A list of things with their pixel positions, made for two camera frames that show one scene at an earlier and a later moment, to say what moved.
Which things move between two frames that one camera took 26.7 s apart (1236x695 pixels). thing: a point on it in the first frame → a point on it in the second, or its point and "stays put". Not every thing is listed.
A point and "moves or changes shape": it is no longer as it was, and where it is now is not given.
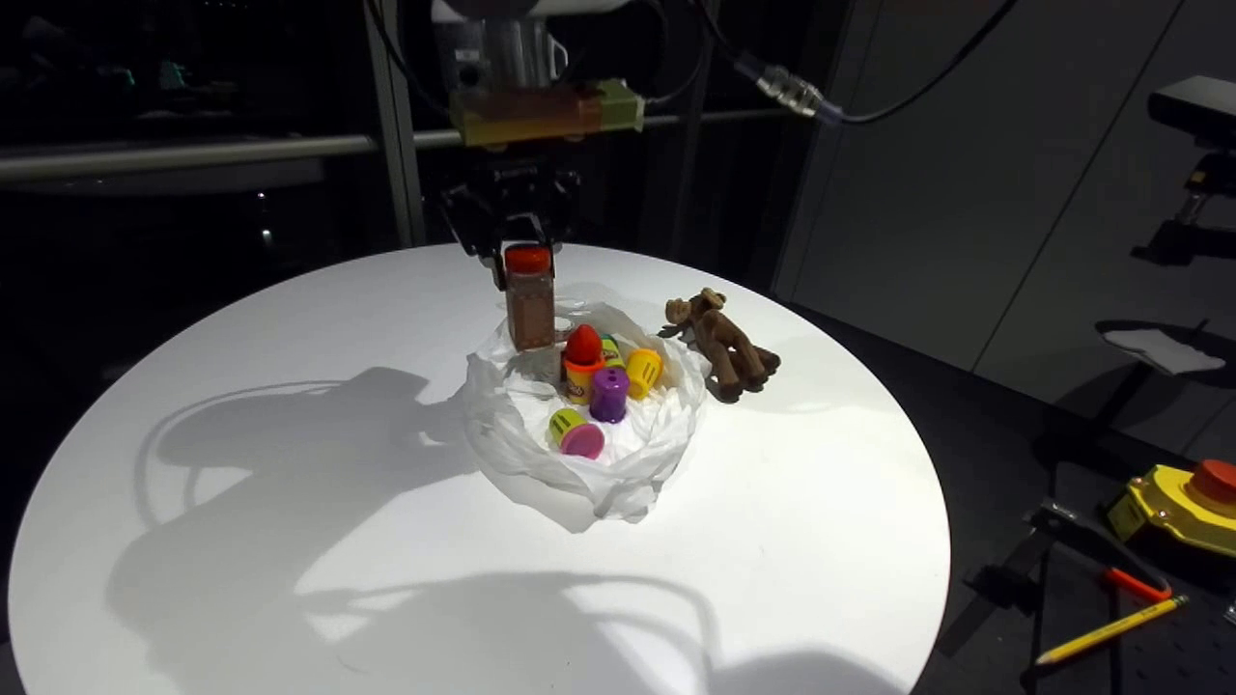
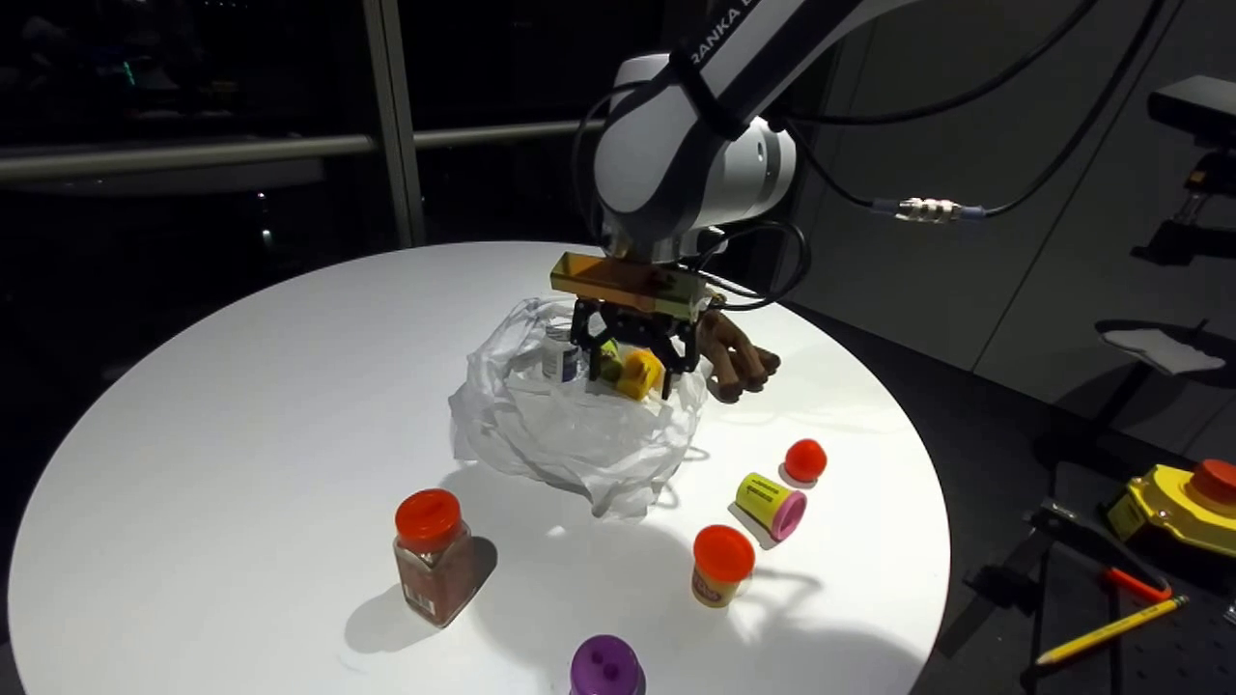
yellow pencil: [1098, 634] stays put
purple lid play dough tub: [609, 395] → [609, 666]
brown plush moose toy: [721, 341] stays put
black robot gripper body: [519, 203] → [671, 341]
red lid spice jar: [532, 294] → [435, 553]
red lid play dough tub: [586, 353] moves or changes shape
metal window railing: [157, 154] stays put
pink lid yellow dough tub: [573, 435] → [768, 507]
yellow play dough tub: [647, 369] stays put
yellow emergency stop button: [1191, 504] stays put
